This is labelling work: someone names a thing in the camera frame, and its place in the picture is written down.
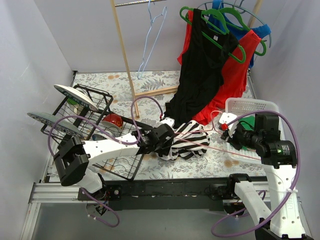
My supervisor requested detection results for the floral tablecloth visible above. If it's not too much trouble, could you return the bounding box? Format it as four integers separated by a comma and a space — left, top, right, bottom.
51, 70, 270, 181

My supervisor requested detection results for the red bowl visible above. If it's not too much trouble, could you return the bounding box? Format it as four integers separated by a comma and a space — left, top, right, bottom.
101, 113, 123, 130

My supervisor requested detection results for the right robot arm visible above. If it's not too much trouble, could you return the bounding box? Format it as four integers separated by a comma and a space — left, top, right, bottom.
219, 110, 311, 240

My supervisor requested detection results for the red tank top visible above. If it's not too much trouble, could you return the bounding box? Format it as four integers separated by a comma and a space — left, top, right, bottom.
177, 10, 261, 125

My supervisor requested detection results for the blue tank top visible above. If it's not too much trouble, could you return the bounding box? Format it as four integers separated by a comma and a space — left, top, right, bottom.
212, 0, 271, 68

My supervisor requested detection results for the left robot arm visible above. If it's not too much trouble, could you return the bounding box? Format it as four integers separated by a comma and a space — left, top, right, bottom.
53, 123, 175, 200

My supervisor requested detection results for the green hanger front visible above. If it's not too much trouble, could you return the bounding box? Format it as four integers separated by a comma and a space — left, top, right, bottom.
179, 6, 246, 64

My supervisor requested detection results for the black wire dish rack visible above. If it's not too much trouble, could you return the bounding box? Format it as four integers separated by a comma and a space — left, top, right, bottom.
40, 84, 144, 181

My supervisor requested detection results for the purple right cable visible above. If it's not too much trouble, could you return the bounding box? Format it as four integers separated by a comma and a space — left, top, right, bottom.
211, 109, 301, 238

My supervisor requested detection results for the grey-green patterned plate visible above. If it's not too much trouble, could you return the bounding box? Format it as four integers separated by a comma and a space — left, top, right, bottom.
26, 112, 85, 137

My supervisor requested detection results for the black white striped tank top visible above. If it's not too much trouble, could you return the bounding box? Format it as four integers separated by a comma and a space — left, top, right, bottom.
155, 120, 210, 161

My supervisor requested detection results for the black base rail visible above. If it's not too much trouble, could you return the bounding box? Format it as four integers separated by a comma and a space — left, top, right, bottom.
93, 177, 240, 211

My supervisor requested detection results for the green shirt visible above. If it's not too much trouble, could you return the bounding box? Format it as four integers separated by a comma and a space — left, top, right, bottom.
232, 116, 255, 150

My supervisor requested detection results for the green hanger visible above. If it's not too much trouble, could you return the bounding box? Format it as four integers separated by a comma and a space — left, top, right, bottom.
179, 6, 246, 64
218, 5, 271, 56

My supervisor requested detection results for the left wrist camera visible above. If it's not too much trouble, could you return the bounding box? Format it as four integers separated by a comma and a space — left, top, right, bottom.
160, 116, 175, 128

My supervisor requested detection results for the white patterned plate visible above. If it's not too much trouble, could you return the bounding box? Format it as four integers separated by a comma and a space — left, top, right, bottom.
53, 84, 99, 112

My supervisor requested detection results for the pink wire hanger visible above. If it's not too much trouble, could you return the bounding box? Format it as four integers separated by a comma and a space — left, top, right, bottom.
174, 110, 260, 161

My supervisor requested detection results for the white plastic basket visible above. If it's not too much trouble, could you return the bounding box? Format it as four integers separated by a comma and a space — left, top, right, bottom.
225, 97, 285, 165

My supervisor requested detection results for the blue white bowl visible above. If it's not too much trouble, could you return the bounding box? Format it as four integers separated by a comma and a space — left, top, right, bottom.
91, 131, 116, 141

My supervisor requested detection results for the wooden clothes rack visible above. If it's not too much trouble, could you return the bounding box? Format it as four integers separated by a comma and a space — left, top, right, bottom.
109, 0, 265, 119

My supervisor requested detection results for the blue wire hanger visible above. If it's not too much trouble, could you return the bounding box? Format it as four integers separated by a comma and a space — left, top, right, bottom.
137, 0, 168, 80

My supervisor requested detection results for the green hanger rear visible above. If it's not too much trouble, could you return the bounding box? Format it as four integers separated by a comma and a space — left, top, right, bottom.
218, 5, 271, 56

